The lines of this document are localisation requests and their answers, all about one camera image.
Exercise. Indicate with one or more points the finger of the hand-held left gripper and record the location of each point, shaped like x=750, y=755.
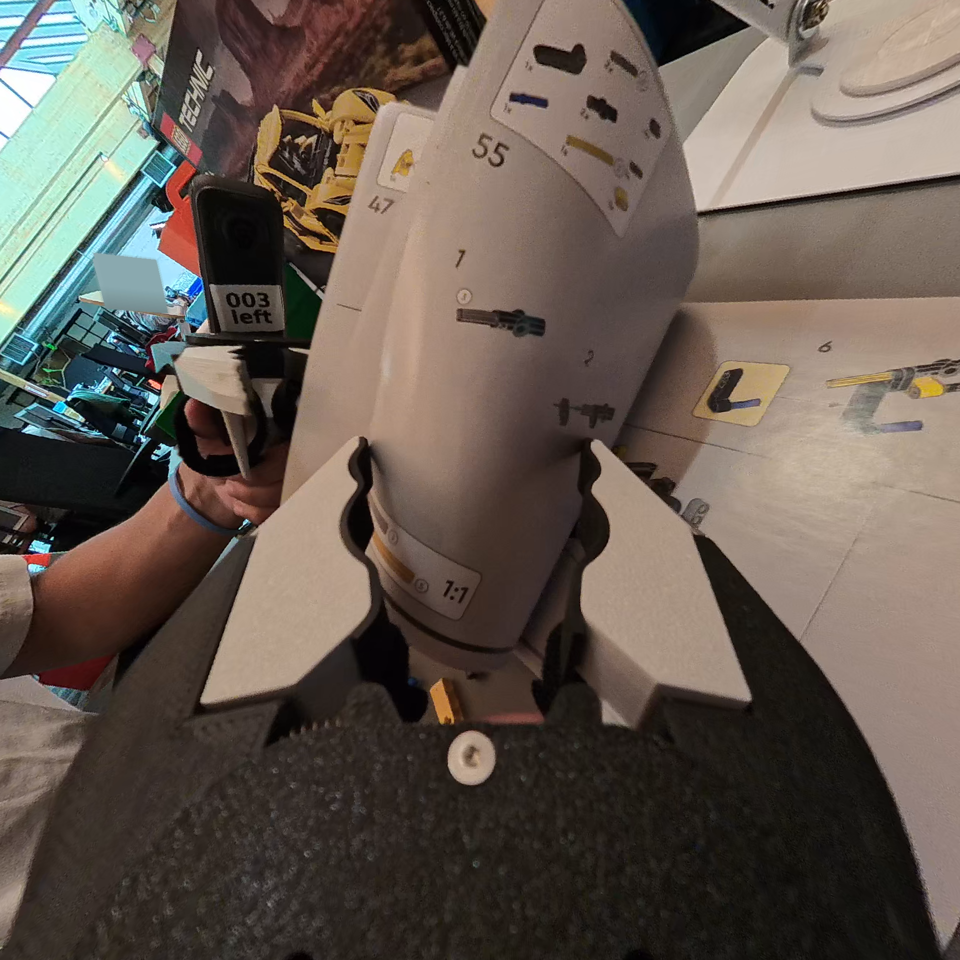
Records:
x=214, y=379

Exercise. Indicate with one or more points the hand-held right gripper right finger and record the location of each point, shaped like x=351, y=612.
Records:
x=652, y=615

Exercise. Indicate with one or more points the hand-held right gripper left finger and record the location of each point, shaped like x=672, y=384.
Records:
x=292, y=615

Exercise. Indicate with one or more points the lego instruction booklet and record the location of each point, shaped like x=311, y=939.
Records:
x=487, y=375

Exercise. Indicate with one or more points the person's left forearm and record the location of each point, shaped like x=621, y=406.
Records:
x=112, y=585

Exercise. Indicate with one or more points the yellow lego beam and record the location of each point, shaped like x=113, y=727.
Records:
x=442, y=701

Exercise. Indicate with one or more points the lego set box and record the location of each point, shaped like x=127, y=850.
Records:
x=300, y=60

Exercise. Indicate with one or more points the person's left hand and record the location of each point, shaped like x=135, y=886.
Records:
x=225, y=495

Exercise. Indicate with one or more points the blue wristband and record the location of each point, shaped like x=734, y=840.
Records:
x=191, y=510

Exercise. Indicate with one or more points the white desk stand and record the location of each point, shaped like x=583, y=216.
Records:
x=787, y=150

